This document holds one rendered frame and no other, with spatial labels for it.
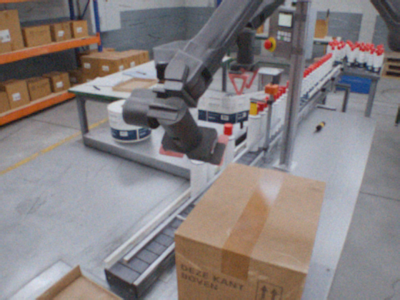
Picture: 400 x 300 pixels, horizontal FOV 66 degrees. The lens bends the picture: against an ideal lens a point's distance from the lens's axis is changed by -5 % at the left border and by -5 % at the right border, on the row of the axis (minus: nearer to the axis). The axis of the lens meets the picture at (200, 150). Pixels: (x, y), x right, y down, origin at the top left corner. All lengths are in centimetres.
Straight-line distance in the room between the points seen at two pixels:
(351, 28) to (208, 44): 822
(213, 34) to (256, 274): 43
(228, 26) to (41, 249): 83
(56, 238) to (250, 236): 69
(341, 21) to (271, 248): 832
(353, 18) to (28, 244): 835
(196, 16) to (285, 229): 929
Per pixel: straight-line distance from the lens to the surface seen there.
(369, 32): 872
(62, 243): 108
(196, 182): 101
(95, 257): 101
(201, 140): 64
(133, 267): 88
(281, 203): 69
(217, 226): 61
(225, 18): 62
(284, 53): 131
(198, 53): 59
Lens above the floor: 151
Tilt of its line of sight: 26 degrees down
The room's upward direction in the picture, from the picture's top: straight up
